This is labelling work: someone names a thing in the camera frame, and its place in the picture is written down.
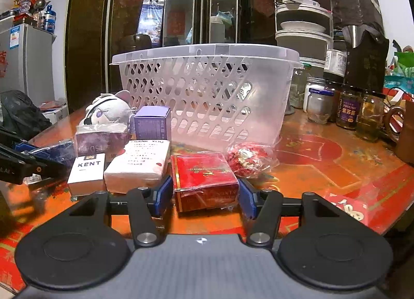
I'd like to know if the blue water bottle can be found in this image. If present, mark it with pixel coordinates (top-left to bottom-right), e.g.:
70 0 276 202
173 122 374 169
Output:
43 4 56 34

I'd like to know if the white plush doll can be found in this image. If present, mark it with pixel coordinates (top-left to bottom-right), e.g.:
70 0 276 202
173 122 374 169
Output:
79 90 137 126

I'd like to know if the white label dark bottle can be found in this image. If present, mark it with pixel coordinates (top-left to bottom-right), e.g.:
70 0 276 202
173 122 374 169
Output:
324 49 347 82

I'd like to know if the white Kent cigarette pack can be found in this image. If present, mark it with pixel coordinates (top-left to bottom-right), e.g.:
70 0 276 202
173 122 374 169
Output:
67 153 106 197

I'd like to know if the blue lid glass jar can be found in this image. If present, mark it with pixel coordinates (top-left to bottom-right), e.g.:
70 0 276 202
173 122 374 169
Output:
306 88 334 125

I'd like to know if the brown ceramic mug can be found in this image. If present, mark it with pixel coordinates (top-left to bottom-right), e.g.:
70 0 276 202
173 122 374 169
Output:
384 101 414 165

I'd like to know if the white tissue pack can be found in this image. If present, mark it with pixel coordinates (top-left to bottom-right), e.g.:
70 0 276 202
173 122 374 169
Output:
104 140 171 194

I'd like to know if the black bag on table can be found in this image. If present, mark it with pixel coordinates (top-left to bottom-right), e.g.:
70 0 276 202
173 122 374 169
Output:
342 25 389 93

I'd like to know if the translucent plastic basket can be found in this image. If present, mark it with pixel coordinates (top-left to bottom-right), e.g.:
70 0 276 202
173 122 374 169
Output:
112 43 301 151

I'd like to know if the silver refrigerator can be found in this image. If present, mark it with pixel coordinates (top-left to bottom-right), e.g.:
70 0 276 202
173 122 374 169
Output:
0 24 55 106

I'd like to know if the purple label jar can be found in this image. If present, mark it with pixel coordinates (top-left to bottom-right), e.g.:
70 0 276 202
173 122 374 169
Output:
335 84 362 130

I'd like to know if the red gift box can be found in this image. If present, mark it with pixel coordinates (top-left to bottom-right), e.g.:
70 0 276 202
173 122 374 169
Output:
171 151 239 213

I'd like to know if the amber liquid glass jar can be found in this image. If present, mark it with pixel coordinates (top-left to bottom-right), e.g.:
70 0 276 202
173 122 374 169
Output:
356 91 385 143

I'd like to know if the red candy bag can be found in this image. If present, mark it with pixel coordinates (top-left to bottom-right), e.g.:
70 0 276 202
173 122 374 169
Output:
225 142 279 178

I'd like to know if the purple cube box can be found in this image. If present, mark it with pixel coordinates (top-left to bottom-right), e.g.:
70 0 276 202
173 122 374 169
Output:
133 105 172 141

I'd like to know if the green shopping bag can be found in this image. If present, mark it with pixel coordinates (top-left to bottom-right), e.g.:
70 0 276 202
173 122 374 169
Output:
384 52 414 94

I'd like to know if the tiered food cover rack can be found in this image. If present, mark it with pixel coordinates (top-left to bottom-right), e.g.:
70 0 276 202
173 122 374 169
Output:
274 0 333 62

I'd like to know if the dark wooden wardrobe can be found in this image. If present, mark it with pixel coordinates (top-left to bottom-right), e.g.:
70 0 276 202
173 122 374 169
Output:
65 0 275 111

